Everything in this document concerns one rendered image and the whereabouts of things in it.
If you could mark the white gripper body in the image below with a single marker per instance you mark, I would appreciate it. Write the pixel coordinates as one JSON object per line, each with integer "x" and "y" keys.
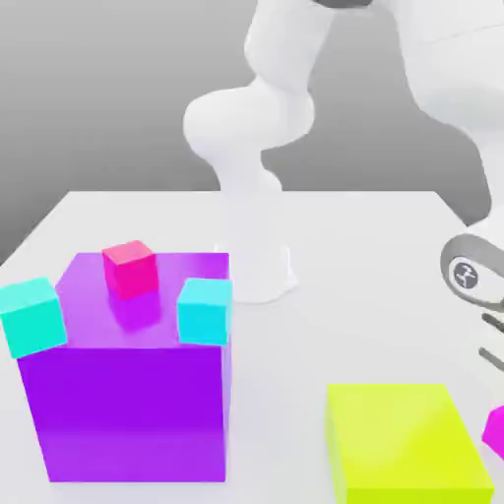
{"x": 494, "y": 360}

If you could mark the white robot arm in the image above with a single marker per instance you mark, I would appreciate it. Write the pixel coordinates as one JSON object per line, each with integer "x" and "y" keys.
{"x": 252, "y": 118}

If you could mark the small magenta cube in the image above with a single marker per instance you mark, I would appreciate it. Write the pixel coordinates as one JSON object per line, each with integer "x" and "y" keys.
{"x": 496, "y": 433}

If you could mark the small cyan cube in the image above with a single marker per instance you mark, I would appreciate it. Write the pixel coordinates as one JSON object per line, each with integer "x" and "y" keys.
{"x": 204, "y": 315}

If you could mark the small pink-red cube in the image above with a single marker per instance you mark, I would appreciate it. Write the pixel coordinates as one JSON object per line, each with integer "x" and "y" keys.
{"x": 132, "y": 275}

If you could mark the small turquoise cube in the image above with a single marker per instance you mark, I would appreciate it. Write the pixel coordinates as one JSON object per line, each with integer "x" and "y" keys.
{"x": 31, "y": 319}

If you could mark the large yellow-green box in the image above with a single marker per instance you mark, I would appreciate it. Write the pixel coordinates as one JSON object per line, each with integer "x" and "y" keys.
{"x": 401, "y": 441}

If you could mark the large purple box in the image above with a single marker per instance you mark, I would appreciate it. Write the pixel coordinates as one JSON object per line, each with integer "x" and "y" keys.
{"x": 130, "y": 413}

